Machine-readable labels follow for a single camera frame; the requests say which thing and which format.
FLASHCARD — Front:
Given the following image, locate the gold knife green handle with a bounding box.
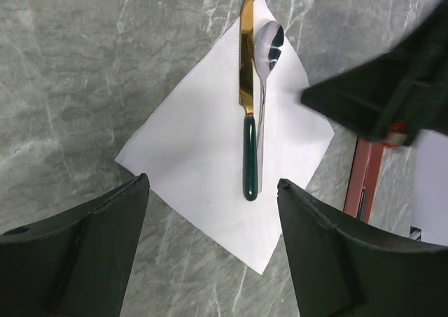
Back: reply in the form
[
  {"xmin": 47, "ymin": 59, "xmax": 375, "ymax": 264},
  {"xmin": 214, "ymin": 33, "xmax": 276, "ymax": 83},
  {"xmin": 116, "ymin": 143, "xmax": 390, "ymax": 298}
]
[{"xmin": 239, "ymin": 0, "xmax": 258, "ymax": 202}]

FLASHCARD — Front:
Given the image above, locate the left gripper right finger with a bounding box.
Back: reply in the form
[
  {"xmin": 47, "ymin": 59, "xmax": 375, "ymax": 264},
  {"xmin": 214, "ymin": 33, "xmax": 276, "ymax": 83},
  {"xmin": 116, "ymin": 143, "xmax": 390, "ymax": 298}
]
[{"xmin": 277, "ymin": 179, "xmax": 447, "ymax": 316}]

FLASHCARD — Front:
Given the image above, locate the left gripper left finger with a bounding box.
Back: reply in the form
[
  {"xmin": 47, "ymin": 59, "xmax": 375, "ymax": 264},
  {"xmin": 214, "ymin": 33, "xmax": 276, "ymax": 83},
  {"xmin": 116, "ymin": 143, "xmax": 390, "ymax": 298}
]
[{"xmin": 1, "ymin": 174, "xmax": 150, "ymax": 316}]

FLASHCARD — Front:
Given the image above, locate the white paper napkin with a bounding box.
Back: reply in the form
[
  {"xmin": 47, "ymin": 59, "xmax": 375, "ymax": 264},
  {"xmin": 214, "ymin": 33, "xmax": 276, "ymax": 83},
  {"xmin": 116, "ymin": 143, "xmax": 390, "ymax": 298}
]
[{"xmin": 114, "ymin": 0, "xmax": 335, "ymax": 275}]

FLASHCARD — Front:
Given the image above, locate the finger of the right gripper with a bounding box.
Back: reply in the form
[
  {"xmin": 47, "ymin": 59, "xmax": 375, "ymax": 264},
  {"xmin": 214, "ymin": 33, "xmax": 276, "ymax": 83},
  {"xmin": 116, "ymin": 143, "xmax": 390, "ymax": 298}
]
[{"xmin": 300, "ymin": 0, "xmax": 447, "ymax": 146}]

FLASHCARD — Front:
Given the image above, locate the silver spoon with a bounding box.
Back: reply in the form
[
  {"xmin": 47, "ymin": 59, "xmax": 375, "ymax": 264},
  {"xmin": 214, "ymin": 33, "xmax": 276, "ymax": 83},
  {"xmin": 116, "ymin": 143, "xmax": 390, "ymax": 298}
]
[{"xmin": 254, "ymin": 20, "xmax": 284, "ymax": 192}]

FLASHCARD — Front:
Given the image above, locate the brown utensil tray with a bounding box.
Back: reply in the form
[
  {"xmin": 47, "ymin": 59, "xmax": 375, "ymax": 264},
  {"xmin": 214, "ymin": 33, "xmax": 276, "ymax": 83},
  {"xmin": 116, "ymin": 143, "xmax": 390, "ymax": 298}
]
[{"xmin": 343, "ymin": 138, "xmax": 384, "ymax": 223}]

